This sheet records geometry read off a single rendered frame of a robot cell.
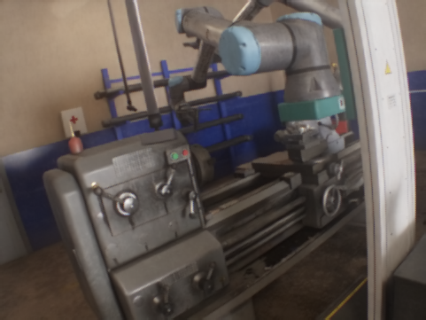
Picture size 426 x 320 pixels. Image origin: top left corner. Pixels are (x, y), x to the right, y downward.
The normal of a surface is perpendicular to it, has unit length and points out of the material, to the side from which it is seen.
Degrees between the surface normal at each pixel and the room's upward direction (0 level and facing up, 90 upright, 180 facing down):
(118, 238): 90
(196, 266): 90
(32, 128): 90
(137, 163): 90
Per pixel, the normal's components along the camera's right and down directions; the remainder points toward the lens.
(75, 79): 0.61, 0.04
